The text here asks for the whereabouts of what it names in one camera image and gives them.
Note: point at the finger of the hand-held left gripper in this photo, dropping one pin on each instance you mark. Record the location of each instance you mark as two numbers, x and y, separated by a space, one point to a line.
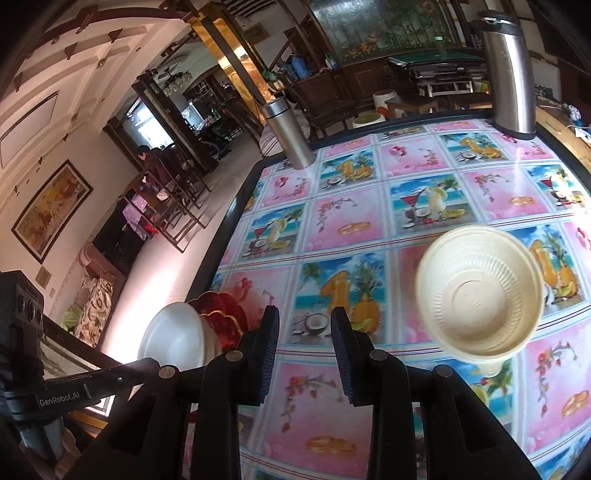
124 376

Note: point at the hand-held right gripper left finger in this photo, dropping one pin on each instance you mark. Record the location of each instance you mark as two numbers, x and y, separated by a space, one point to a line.
270 355

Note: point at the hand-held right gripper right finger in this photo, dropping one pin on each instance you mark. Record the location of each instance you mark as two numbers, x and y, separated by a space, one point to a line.
342 355

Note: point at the red glass plate with sticker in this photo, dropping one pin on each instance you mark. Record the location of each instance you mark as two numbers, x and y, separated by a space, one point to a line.
226 330

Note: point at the large red glass plate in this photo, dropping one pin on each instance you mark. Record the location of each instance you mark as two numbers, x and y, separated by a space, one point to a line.
226 304

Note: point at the person's left hand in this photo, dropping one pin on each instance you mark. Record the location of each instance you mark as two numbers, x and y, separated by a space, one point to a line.
67 450

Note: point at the floral sofa cushion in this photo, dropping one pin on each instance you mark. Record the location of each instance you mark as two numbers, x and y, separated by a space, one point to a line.
94 302

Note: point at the fruit printed tablecloth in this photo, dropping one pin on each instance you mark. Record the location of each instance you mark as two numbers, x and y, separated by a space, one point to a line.
360 221

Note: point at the pink cloth dining table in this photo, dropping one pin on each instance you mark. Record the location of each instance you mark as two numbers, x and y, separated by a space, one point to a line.
136 214

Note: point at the dark wooden chair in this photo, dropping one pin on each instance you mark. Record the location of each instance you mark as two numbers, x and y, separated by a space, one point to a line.
189 180
175 221

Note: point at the slim stainless steel thermos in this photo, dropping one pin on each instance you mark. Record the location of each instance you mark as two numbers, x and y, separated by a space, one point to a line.
291 138

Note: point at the square ceiling light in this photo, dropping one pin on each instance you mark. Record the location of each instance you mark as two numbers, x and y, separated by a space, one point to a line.
27 131

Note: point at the green top stool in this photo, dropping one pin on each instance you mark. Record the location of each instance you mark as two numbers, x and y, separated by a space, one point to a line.
369 121

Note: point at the white plastic stool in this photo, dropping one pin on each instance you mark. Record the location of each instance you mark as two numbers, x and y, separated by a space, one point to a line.
385 104

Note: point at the blue bottle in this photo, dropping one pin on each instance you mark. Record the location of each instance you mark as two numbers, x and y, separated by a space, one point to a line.
300 66

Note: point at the chandelier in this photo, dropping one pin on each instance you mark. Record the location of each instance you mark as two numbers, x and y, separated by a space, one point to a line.
173 78

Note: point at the green mahjong table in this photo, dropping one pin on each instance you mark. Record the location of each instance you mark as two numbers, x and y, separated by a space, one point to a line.
434 69

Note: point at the small framed picture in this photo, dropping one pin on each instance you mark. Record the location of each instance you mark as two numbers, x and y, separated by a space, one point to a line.
256 33

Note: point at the large stainless steel flask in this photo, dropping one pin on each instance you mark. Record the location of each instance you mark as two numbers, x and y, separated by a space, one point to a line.
508 78

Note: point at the painted glass screen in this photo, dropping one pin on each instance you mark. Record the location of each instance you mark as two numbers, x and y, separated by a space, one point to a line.
383 23

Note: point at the small toy figurine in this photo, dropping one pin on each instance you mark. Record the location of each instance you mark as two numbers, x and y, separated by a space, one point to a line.
574 113

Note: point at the framed wall painting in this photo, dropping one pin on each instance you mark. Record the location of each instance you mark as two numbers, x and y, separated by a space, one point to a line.
51 210

